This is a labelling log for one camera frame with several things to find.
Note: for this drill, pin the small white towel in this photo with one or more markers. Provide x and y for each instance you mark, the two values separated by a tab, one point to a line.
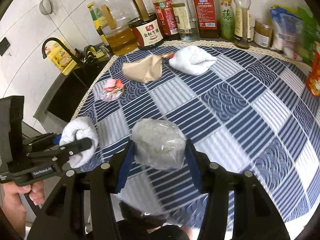
192	60

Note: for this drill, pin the grey yellow dishcloth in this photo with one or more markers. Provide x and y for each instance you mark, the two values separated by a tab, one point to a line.
88	50

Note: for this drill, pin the bottle with green label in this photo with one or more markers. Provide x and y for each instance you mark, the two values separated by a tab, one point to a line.
227	20

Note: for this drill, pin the small yellow-capped bottle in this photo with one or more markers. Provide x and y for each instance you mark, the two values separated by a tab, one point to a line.
241	17

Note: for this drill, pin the person's black clothing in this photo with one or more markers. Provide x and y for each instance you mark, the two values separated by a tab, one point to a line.
170	233

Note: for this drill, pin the black sink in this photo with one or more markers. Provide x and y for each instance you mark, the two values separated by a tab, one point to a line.
70	95

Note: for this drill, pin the green plastic bag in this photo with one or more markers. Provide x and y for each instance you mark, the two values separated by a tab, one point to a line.
308	32

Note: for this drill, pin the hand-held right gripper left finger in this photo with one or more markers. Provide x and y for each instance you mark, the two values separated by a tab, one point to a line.
125	165

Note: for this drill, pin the person's left hand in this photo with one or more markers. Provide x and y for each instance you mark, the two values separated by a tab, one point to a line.
17	200

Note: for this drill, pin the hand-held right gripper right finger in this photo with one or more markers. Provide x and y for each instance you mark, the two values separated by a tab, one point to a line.
194	170

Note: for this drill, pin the clear bottle with beige label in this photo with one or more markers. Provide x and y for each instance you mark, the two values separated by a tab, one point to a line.
183	12

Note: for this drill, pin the yellow green sponge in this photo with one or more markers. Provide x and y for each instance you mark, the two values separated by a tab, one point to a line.
99	54

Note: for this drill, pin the green glass bottle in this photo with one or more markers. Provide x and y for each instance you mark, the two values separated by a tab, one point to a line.
96	17

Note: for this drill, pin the blue patterned tablecloth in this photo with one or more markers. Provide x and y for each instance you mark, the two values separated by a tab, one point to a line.
237	120

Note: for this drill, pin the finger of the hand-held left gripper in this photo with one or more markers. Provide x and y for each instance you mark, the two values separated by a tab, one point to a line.
72	148
56	139

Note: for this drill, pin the large white towel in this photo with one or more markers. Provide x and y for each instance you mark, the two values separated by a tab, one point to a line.
80	130

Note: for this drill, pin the yellow dish soap bottle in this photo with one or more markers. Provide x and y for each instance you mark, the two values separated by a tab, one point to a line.
61	60

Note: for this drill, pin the dark soy sauce jug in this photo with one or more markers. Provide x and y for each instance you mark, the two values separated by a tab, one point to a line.
147	33

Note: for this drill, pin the black wall switch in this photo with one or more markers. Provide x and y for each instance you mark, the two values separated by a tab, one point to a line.
3	46

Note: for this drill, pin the clear bottle with red label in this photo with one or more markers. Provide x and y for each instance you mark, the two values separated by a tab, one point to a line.
205	12

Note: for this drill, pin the small glass jar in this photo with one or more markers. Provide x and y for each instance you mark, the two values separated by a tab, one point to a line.
262	33

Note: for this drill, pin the white blue plastic bag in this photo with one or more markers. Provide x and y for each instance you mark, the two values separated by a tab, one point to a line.
285	32

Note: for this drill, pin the red white crumpled wrapper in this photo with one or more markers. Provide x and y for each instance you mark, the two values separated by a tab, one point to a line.
111	90

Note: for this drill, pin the white plastic-wrapped bundle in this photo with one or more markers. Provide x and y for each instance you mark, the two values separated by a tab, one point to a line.
157	142

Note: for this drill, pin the red gold foil wrapper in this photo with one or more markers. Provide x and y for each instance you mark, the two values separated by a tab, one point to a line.
168	55

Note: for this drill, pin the clear cooking oil jug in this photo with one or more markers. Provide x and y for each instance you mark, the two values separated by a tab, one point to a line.
120	40

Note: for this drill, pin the dark bottle with red label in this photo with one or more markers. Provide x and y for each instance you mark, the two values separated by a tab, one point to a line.
165	15

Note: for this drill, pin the black faucet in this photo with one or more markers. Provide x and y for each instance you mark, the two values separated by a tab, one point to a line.
50	40

